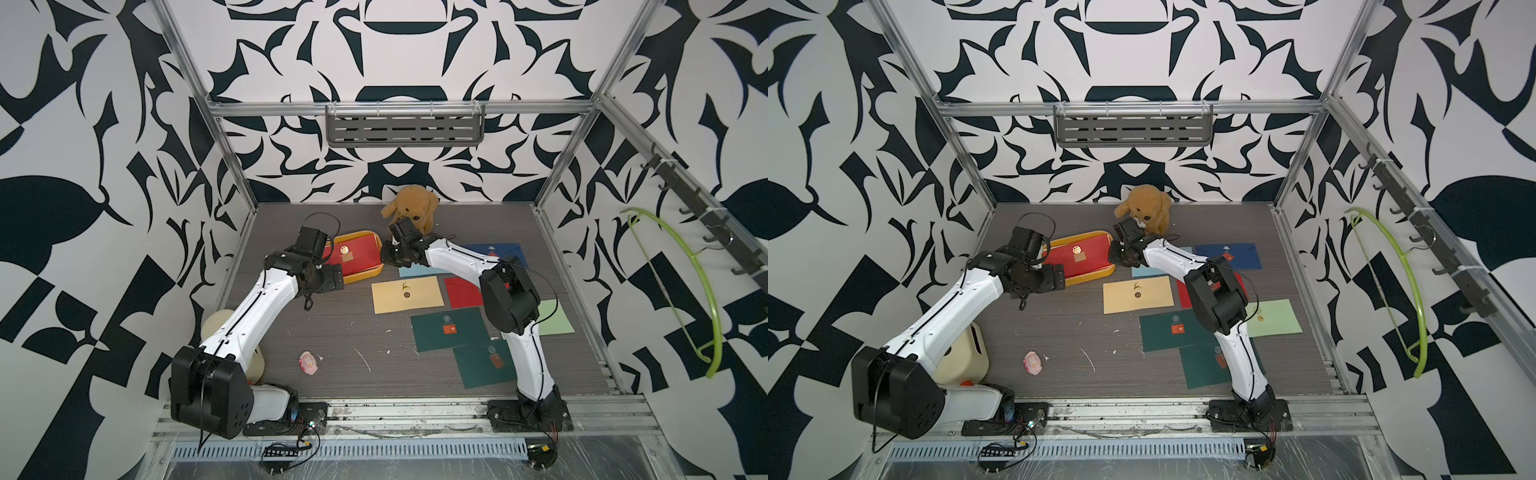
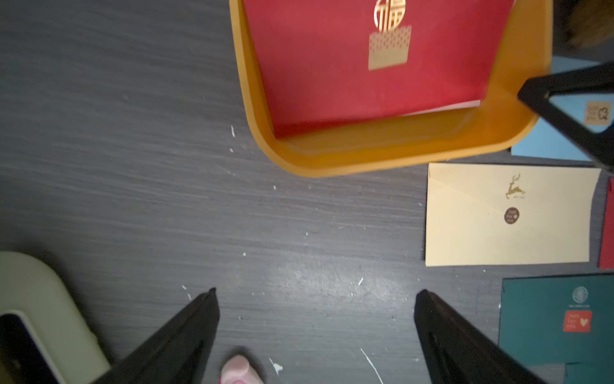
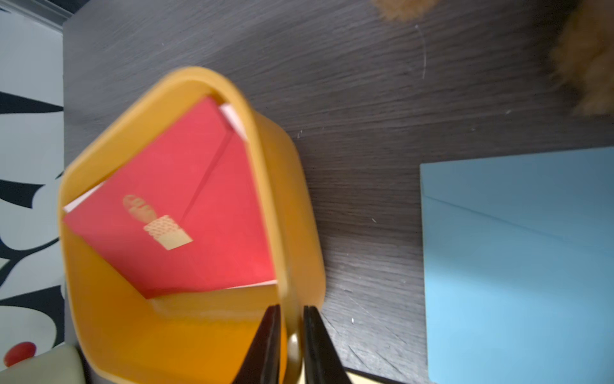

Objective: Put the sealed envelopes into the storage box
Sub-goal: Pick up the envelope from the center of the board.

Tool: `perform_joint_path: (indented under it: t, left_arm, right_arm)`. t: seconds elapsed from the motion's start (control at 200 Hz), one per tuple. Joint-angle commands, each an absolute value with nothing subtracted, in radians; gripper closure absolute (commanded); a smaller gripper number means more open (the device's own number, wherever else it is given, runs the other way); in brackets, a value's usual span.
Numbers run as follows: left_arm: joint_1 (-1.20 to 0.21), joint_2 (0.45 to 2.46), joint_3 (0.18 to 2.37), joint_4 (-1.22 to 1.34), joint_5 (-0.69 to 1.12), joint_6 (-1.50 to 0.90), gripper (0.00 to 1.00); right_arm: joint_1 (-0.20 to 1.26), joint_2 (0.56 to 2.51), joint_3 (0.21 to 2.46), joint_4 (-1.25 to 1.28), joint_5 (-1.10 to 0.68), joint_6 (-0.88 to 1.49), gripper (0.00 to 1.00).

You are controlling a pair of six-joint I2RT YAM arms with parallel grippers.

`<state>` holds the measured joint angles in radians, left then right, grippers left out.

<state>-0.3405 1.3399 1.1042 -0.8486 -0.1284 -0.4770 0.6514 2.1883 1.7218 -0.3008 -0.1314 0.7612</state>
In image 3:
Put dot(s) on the cream plastic container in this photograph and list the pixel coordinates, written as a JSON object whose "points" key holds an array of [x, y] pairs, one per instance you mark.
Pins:
{"points": [[62, 365]]}

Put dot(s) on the light blue envelope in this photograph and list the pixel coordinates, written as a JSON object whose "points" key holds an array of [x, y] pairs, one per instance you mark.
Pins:
{"points": [[518, 262]]}

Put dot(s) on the red envelope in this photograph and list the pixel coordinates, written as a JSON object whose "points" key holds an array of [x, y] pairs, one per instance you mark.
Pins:
{"points": [[182, 216]]}

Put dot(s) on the yellow plastic storage box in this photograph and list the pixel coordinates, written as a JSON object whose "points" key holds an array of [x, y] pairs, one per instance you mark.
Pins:
{"points": [[179, 226]]}

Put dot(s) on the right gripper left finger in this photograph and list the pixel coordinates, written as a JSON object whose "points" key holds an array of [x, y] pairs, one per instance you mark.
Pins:
{"points": [[262, 362]]}

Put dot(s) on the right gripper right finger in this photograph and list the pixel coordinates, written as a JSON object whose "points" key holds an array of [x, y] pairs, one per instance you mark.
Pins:
{"points": [[322, 363]]}

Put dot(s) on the brown plush dog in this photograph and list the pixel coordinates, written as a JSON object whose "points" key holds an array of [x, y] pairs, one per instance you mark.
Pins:
{"points": [[583, 56]]}

